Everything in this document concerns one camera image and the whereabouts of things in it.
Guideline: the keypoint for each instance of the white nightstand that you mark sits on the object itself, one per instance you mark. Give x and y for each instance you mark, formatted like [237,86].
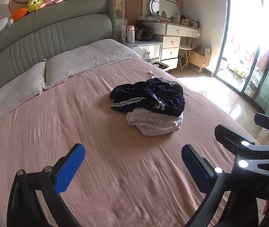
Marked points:
[148,50]

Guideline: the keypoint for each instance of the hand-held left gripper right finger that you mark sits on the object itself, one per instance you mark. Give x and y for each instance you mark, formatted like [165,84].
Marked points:
[196,170]

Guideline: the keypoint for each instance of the gold leg side table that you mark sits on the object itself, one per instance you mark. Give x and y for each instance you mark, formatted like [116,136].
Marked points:
[185,47]

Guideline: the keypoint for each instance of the pink bed sheet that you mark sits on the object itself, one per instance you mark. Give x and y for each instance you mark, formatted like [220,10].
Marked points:
[101,158]

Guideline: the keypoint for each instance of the navy striped shorts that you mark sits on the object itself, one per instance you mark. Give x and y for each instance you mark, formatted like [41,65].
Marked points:
[136,92]

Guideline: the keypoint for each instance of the person's right hand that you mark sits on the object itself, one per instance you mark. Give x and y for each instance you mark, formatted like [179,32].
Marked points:
[265,210]

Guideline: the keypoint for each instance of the glass sliding door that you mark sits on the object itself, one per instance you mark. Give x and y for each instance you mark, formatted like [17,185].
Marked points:
[243,28]

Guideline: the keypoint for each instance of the white dressing table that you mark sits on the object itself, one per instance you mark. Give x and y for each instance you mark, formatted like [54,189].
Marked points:
[172,43]

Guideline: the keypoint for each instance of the pink checked pillow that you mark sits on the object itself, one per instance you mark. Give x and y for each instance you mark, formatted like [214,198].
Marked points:
[89,59]
[16,92]

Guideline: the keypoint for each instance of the white power strip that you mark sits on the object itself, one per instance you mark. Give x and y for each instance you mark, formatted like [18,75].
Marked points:
[123,32]

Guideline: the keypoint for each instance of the black bag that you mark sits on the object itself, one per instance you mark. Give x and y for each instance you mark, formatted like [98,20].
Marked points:
[144,33]

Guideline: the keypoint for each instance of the oval vanity mirror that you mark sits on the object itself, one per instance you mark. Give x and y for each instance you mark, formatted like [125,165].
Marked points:
[165,7]

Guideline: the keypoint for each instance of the row of plush toys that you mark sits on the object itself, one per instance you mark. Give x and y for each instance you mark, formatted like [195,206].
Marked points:
[36,3]

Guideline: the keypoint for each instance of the white bear print garment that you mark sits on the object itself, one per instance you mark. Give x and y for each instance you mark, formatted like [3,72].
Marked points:
[153,125]

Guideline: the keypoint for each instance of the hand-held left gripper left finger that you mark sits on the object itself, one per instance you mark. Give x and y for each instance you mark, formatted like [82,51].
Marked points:
[70,167]

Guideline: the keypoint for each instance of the cardboard box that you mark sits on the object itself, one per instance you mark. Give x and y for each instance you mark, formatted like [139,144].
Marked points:
[199,58]

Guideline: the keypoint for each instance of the pink water bottle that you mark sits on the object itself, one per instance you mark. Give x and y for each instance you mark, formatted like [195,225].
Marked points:
[130,34]

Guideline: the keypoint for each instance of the grey padded headboard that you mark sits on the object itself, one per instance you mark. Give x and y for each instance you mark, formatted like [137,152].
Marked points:
[54,33]

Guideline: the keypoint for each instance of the row of cosmetic bottles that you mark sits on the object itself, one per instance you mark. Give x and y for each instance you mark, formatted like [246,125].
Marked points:
[188,22]

